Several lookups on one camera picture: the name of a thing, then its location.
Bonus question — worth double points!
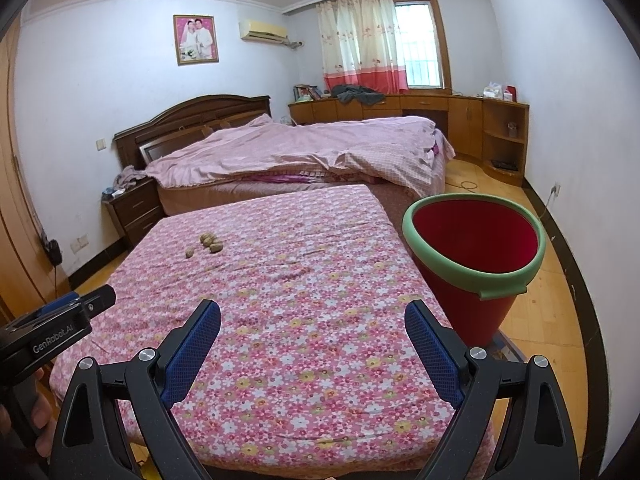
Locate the bed base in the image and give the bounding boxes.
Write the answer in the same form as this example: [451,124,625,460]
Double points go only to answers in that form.
[156,177,446,217]

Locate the cream and red curtain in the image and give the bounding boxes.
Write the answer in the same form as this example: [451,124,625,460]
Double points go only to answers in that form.
[316,0,410,95]

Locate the red bin with green rim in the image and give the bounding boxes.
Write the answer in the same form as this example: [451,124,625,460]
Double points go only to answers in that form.
[402,194,547,348]

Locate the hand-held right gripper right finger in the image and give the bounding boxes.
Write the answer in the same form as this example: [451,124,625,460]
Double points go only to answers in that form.
[404,300,581,480]

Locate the black hanging charger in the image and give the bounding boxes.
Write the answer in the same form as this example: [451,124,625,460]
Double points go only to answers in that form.
[42,232,63,266]

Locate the row of books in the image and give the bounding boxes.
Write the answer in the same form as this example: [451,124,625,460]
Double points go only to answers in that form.
[293,84,326,103]

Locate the pink clothes heap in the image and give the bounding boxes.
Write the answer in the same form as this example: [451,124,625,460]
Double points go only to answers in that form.
[114,165,151,188]

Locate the bed with pink blanket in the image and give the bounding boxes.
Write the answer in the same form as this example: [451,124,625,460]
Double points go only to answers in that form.
[144,114,456,201]

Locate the pink floral tablecloth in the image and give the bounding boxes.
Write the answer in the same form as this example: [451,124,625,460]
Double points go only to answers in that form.
[50,185,496,471]

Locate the framed wall photo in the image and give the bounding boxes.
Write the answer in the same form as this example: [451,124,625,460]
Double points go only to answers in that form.
[173,14,220,66]

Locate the wooden wardrobe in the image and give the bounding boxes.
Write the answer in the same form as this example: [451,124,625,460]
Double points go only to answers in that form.
[0,15,71,331]

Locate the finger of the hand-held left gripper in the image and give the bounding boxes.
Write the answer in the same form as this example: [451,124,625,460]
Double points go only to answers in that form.
[30,284,117,322]

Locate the wooden framed window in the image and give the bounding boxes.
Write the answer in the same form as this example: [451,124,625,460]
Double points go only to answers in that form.
[392,0,453,93]

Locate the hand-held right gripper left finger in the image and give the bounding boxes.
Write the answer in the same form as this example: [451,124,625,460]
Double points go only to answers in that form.
[48,299,222,480]

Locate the dark wooden headboard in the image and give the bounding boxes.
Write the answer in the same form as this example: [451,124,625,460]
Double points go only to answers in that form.
[113,94,273,171]

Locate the person's left hand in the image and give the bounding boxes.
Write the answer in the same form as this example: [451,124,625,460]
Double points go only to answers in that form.
[0,367,55,461]

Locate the dark grey clothes heap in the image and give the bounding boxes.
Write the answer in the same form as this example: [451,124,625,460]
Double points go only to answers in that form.
[331,84,387,107]

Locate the long wooden cabinet unit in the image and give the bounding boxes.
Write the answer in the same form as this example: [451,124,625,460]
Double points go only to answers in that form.
[287,94,530,188]

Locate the dark wooden nightstand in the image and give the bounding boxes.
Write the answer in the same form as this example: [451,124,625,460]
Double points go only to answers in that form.
[101,176,166,250]

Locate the wall air conditioner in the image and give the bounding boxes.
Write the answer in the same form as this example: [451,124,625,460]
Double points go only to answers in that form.
[238,20,291,43]

